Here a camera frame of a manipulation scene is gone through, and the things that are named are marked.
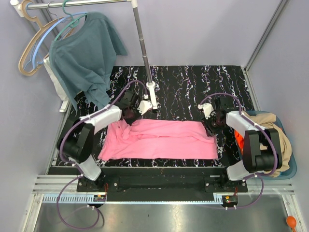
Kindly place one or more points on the pink t-shirt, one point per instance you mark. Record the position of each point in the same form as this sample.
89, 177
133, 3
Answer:
158, 139

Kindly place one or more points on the white slotted cable duct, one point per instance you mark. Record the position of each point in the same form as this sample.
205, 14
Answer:
70, 198

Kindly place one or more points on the teal t-shirt on hanger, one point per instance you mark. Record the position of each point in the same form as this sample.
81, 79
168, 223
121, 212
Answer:
83, 62

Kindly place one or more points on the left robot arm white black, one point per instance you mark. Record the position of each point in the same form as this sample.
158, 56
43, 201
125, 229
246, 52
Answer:
76, 141

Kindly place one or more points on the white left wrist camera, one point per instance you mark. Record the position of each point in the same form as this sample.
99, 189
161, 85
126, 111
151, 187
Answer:
145, 105

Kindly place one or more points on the blue laundry basket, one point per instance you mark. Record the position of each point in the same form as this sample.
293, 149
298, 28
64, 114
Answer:
289, 169

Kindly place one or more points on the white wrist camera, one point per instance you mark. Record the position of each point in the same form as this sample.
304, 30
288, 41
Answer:
207, 109
145, 105

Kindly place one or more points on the green hanger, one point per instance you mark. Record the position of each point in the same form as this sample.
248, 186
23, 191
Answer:
74, 21

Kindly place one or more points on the orange ball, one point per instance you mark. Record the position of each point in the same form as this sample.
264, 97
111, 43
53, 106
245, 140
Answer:
292, 223

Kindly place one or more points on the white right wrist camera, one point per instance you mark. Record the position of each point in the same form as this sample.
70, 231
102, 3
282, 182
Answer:
207, 109

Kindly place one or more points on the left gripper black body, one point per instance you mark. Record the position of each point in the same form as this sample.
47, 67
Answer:
134, 115

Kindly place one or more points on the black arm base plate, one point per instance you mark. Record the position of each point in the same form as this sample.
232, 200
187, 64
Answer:
160, 184

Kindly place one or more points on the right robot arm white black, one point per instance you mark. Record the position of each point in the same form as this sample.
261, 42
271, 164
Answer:
261, 149

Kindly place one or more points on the light blue hanger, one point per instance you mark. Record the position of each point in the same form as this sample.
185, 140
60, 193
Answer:
37, 62

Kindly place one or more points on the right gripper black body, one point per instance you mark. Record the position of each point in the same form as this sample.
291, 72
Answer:
215, 126

